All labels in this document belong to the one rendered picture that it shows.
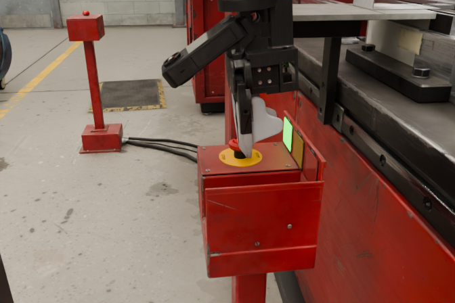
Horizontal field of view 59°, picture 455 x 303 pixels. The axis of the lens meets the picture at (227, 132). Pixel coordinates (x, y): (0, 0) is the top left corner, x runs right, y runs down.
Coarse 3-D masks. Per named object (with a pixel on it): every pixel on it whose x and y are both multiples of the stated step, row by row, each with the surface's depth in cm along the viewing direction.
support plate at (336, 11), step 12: (300, 12) 69; (312, 12) 69; (324, 12) 69; (336, 12) 69; (348, 12) 69; (360, 12) 69; (372, 12) 69; (384, 12) 69; (396, 12) 69; (408, 12) 69; (420, 12) 69; (432, 12) 69
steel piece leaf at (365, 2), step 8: (360, 0) 76; (368, 0) 73; (368, 8) 73; (376, 8) 73; (384, 8) 73; (392, 8) 73; (400, 8) 73; (408, 8) 73; (416, 8) 73; (424, 8) 73
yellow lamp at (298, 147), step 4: (296, 132) 63; (296, 136) 63; (296, 140) 63; (300, 140) 61; (296, 144) 63; (300, 144) 61; (296, 148) 63; (300, 148) 61; (296, 152) 63; (300, 152) 61; (296, 156) 64; (300, 156) 61; (296, 160) 64; (300, 160) 62; (300, 164) 62
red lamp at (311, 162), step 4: (308, 152) 57; (308, 156) 58; (312, 156) 56; (308, 160) 58; (312, 160) 56; (316, 160) 54; (308, 164) 58; (312, 164) 56; (316, 164) 54; (308, 168) 58; (312, 168) 56; (316, 168) 55; (308, 172) 58; (312, 172) 56; (316, 172) 55; (308, 176) 58; (312, 176) 56; (308, 180) 58; (312, 180) 56
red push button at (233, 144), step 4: (232, 140) 66; (236, 140) 66; (232, 144) 65; (236, 144) 65; (232, 148) 65; (236, 148) 65; (236, 152) 66; (240, 152) 66; (236, 156) 66; (240, 156) 66; (244, 156) 66
